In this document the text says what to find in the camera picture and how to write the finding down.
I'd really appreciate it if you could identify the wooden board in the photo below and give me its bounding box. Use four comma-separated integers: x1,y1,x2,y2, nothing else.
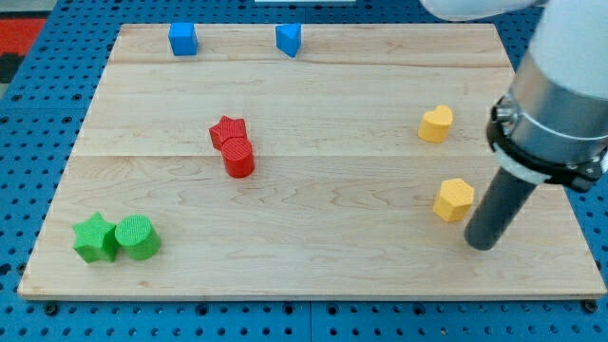
18,24,606,301

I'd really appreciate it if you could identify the yellow hexagon block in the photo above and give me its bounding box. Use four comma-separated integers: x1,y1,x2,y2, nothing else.
432,179,475,222

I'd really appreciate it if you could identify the red cylinder block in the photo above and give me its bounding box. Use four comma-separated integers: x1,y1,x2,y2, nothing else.
221,138,256,179

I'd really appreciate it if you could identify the red star block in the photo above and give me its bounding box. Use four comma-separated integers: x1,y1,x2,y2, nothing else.
208,116,247,150

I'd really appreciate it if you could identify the yellow heart block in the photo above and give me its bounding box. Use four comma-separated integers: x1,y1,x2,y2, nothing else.
417,104,453,143

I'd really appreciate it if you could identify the green cylinder block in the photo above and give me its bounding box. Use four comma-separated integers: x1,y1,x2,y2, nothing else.
115,215,162,260

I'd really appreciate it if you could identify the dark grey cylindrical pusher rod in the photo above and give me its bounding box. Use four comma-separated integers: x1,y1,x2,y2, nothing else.
464,168,537,251

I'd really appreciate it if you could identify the blue triangle block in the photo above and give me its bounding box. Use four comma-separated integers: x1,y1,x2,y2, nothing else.
275,23,302,58

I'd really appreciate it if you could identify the blue cube block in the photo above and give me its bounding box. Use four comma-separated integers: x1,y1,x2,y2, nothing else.
168,22,198,56

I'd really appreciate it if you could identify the green star block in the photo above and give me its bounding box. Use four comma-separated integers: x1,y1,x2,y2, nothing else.
72,212,120,263

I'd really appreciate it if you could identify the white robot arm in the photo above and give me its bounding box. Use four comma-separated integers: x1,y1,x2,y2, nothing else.
464,0,607,251

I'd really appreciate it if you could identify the black clamp ring mount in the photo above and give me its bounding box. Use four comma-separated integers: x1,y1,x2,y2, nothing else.
486,94,607,193

